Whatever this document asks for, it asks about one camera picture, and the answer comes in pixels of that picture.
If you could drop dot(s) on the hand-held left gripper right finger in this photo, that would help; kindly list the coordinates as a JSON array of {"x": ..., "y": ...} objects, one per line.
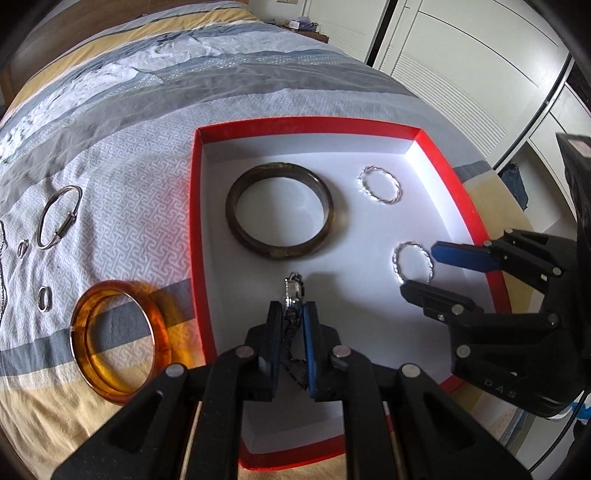
[{"x": 310, "y": 350}]

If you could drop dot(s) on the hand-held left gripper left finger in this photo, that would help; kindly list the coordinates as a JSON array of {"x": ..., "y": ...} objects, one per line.
[{"x": 276, "y": 344}]

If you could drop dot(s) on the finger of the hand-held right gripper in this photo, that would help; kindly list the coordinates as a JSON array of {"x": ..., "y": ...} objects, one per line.
[
  {"x": 461, "y": 257},
  {"x": 434, "y": 300}
]

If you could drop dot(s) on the silver wristwatch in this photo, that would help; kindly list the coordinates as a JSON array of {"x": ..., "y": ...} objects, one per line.
[{"x": 293, "y": 288}]

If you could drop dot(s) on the red cardboard box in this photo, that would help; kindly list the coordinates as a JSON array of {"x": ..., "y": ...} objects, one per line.
[{"x": 364, "y": 226}]

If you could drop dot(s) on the amber bangle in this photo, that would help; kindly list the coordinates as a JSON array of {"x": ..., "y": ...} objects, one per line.
[{"x": 162, "y": 323}]

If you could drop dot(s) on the blue denim cloth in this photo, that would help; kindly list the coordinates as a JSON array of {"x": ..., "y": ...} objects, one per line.
[{"x": 515, "y": 184}]

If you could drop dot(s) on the dark brown bangle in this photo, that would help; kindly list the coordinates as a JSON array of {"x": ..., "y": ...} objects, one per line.
[{"x": 232, "y": 205}]

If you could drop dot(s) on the white wardrobe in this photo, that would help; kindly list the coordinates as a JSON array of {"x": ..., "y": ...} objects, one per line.
[{"x": 461, "y": 69}]

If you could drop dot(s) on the striped bedspread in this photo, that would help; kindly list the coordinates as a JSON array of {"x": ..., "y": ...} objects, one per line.
[{"x": 138, "y": 138}]

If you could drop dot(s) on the wooden nightstand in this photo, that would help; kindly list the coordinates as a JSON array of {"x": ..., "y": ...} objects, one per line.
[{"x": 318, "y": 34}]

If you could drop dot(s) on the purple tissue box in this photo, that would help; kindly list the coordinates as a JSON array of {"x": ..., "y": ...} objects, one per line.
[{"x": 304, "y": 23}]

